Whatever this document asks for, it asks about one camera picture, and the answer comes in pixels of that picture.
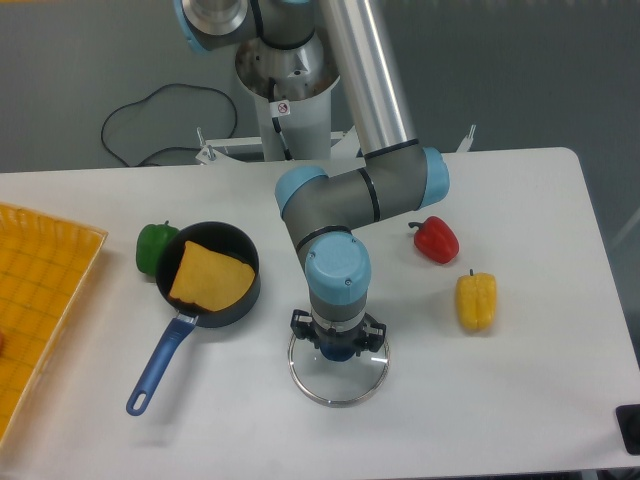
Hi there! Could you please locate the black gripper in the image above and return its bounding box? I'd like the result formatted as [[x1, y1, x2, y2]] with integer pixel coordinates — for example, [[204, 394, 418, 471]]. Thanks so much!
[[290, 309, 387, 355]]

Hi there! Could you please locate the glass pot lid blue knob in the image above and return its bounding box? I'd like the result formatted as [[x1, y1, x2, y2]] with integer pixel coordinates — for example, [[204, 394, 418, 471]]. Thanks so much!
[[287, 335, 391, 408]]

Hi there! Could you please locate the black pot blue handle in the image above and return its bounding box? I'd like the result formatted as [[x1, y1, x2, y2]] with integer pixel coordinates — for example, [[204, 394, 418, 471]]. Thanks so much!
[[126, 221, 261, 416]]

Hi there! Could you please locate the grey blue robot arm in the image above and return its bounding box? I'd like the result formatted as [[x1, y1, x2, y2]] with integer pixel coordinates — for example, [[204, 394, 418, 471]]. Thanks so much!
[[174, 1, 449, 362]]

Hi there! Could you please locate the red bell pepper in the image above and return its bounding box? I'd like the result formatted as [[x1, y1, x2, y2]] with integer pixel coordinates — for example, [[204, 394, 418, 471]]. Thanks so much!
[[408, 216, 460, 265]]

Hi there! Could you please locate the yellow bread slice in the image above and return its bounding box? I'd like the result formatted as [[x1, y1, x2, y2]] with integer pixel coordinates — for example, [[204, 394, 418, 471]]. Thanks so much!
[[169, 241, 256, 312]]

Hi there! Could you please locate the yellow bell pepper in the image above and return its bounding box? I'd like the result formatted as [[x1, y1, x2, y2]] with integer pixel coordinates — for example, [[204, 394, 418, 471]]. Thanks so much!
[[455, 269, 498, 332]]

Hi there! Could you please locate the green bell pepper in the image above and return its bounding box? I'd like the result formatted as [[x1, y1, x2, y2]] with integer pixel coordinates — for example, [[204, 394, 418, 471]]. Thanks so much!
[[135, 221, 179, 276]]

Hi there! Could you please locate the yellow woven basket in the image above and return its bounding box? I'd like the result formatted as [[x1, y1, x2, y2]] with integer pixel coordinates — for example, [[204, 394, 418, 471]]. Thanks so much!
[[1, 203, 108, 440]]

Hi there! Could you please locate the black object table corner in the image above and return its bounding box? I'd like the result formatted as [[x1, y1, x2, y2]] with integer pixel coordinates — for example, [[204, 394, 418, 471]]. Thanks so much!
[[615, 404, 640, 456]]

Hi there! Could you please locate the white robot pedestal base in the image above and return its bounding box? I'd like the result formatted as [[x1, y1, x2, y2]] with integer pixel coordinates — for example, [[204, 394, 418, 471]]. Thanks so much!
[[197, 28, 359, 162]]

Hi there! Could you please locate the black cable on floor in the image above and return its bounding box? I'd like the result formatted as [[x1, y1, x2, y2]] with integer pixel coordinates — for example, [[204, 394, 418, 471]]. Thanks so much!
[[100, 83, 238, 168]]

